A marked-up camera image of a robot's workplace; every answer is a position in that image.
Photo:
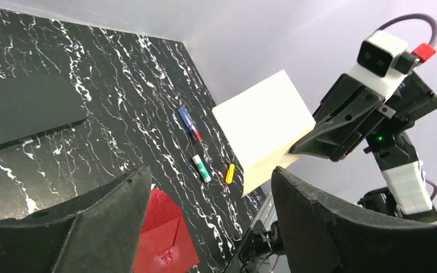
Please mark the blue red screwdriver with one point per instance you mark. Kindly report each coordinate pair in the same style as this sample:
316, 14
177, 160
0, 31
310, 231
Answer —
189, 123

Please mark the cream paper letter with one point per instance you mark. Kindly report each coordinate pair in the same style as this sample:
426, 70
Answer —
261, 124

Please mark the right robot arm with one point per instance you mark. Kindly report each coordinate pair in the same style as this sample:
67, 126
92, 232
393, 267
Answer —
405, 195

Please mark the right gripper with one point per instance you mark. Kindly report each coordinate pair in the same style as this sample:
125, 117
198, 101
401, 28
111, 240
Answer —
351, 112

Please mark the red envelope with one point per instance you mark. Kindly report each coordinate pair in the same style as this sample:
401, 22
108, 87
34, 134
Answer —
165, 244

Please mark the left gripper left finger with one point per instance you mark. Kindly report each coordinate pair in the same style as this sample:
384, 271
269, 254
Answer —
95, 232

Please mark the black rectangular block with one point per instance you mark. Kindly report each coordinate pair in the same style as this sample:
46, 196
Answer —
34, 106

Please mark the yellow handled screwdriver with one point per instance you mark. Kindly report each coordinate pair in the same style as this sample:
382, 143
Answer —
230, 173

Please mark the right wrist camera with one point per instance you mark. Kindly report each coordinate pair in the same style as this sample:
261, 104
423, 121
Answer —
383, 62

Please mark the green white glue stick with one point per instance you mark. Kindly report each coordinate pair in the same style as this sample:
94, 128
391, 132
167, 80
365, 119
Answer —
201, 168

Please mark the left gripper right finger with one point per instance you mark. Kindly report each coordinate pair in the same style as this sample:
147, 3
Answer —
324, 233

